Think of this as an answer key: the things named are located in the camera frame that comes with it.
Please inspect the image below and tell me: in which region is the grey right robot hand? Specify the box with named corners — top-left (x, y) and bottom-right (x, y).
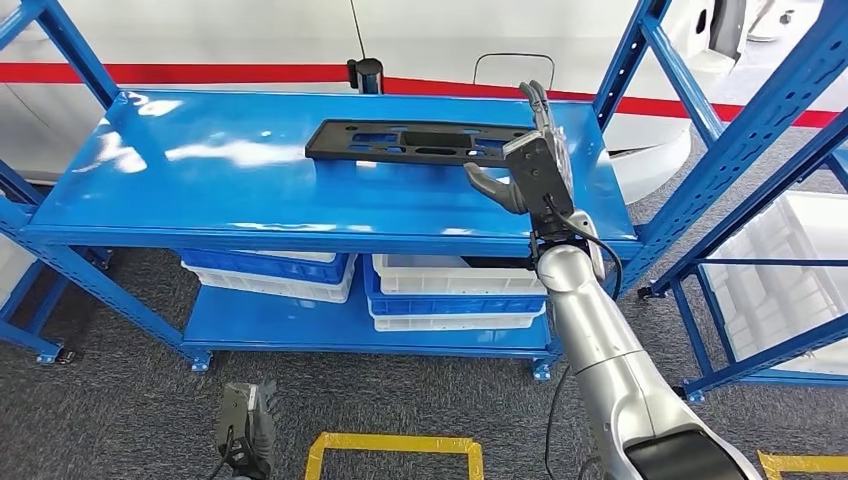
top-left (463, 80), bottom-right (576, 215)

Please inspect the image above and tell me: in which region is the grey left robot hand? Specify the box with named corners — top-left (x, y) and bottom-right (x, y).
top-left (246, 379), bottom-right (280, 480)

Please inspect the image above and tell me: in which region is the long black plastic part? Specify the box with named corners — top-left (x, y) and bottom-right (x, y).
top-left (304, 119), bottom-right (539, 168)

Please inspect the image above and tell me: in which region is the yellow tape floor square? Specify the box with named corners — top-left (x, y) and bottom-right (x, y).
top-left (758, 450), bottom-right (848, 480)
top-left (304, 432), bottom-right (485, 480)

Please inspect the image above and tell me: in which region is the chrome stanchion base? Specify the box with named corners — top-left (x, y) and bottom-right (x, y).
top-left (748, 0), bottom-right (796, 42)

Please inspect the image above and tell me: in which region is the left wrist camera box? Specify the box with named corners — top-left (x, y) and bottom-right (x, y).
top-left (215, 382), bottom-right (260, 465)

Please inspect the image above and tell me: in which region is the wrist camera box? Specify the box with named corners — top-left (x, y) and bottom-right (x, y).
top-left (215, 382), bottom-right (260, 465)
top-left (502, 130), bottom-right (576, 230)

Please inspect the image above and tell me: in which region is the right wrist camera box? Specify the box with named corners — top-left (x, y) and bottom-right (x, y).
top-left (502, 130), bottom-right (576, 230)

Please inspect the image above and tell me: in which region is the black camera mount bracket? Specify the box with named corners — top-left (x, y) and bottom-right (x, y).
top-left (528, 221), bottom-right (594, 273)

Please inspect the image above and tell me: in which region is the black camera cable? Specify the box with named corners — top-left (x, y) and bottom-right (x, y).
top-left (541, 195), bottom-right (625, 480)

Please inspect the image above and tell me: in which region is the black chrome stanchion post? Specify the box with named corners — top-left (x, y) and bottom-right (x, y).
top-left (346, 58), bottom-right (386, 95)

